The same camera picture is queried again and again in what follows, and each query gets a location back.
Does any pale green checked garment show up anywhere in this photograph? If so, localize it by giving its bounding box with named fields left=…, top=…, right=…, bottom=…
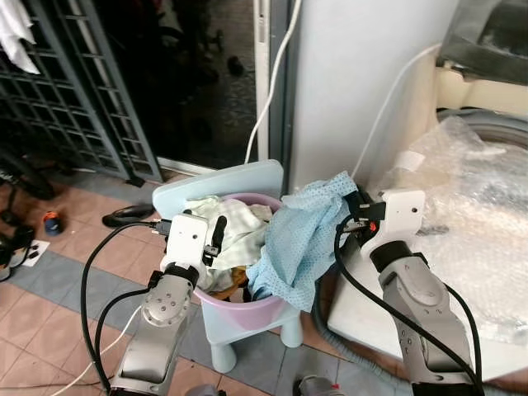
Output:
left=182, top=196, right=274, bottom=275

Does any light blue plastic stool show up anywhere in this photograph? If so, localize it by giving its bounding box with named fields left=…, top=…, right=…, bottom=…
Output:
left=152, top=159, right=306, bottom=375

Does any brown yellow garment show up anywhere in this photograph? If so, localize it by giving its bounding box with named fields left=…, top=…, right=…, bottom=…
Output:
left=202, top=264, right=251, bottom=296

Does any white sliding door frame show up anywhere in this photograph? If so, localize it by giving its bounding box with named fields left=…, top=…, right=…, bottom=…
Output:
left=253, top=0, right=299, bottom=176

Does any small dark orange-topped can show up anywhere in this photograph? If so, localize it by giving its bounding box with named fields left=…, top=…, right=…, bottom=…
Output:
left=42, top=211, right=66, bottom=237

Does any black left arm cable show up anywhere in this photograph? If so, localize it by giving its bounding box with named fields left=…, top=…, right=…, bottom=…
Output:
left=79, top=218, right=172, bottom=390

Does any white hanging cloth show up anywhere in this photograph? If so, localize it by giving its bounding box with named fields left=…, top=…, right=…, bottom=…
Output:
left=0, top=0, right=41, bottom=76

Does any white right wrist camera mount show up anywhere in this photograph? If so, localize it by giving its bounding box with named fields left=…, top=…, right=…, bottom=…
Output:
left=363, top=189, right=427, bottom=253

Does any grey translucent washer lid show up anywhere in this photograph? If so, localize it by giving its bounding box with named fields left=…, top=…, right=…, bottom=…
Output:
left=436, top=0, right=528, bottom=88

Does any clear bubble wrap sheet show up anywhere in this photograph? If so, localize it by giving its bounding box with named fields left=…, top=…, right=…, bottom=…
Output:
left=370, top=115, right=528, bottom=346

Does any grey metal grille gate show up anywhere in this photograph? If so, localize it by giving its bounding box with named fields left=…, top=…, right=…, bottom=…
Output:
left=0, top=0, right=163, bottom=186

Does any grey robot left foot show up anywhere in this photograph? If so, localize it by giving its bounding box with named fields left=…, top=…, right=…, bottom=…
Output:
left=184, top=383, right=221, bottom=396

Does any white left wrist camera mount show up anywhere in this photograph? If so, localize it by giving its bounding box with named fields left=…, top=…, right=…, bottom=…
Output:
left=160, top=212, right=210, bottom=273

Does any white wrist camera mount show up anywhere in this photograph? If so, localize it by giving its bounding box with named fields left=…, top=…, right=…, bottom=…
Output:
left=160, top=212, right=210, bottom=273
left=363, top=189, right=427, bottom=253

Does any white printed card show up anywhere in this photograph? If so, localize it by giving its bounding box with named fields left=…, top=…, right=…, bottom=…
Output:
left=22, top=240, right=51, bottom=267

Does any thick white hose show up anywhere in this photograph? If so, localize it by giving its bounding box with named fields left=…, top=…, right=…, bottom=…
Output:
left=243, top=0, right=304, bottom=166

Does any white floor cable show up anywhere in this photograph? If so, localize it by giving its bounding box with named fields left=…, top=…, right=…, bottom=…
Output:
left=48, top=304, right=143, bottom=390

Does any pink plastic basin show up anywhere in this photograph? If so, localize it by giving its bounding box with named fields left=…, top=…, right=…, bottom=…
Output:
left=191, top=192, right=291, bottom=332

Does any blue dotted cloth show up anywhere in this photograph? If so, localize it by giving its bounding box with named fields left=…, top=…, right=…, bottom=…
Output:
left=247, top=171, right=365, bottom=314

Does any thin white cable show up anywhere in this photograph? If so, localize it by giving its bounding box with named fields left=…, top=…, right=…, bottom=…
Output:
left=350, top=43, right=443, bottom=180

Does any black slipper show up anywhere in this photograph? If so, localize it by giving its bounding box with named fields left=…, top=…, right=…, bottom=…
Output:
left=101, top=203, right=156, bottom=229

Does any white washing machine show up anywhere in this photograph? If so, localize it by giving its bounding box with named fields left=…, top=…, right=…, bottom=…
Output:
left=325, top=62, right=528, bottom=383

